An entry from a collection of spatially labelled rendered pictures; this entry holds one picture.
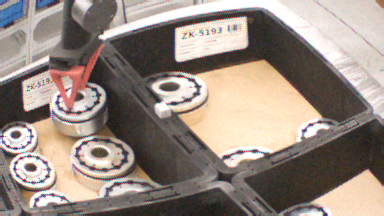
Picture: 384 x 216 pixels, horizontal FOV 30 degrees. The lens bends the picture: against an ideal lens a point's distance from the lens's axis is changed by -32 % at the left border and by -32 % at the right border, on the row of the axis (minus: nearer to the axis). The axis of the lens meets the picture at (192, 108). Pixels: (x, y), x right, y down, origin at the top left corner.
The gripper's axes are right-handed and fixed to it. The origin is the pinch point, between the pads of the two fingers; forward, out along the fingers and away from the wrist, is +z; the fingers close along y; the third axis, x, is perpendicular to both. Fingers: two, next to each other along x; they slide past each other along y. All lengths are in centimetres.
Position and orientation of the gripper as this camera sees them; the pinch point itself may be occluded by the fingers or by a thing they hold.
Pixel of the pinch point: (74, 93)
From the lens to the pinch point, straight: 134.0
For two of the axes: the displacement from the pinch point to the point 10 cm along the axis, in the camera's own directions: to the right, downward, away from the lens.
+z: 0.0, 8.5, 5.2
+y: 3.1, -4.9, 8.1
